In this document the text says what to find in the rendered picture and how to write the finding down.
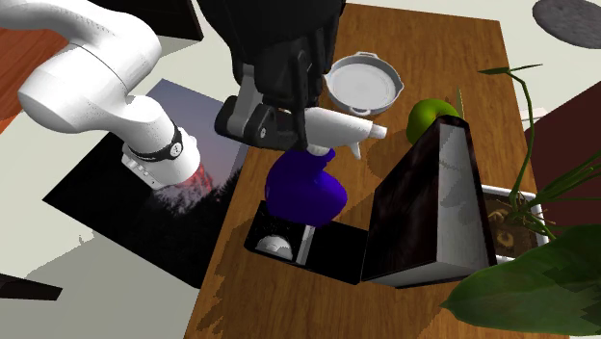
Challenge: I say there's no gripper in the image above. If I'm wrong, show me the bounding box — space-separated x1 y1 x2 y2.
196 0 347 152

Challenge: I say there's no purple spray bottle white head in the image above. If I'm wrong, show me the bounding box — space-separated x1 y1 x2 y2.
264 105 389 229

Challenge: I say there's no white round pan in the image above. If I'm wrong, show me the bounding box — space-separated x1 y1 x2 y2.
325 51 405 117

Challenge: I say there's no green apple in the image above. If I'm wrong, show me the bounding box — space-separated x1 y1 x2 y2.
405 98 463 145

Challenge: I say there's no black open box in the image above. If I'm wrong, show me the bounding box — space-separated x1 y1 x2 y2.
243 200 370 286

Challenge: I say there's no dark brown book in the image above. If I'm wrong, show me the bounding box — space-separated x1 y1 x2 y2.
360 115 499 289

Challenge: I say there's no mountain landscape rug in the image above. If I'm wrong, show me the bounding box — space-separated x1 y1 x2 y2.
41 78 250 290

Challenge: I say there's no wooden table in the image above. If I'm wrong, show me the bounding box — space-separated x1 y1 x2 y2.
183 2 572 339

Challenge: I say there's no dark red furniture piece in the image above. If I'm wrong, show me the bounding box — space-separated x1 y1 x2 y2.
523 82 601 236

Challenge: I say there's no grey round rug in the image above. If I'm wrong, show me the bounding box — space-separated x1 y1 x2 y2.
532 0 601 50

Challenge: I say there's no green plant in white planter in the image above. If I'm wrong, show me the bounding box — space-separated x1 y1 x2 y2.
440 64 601 337

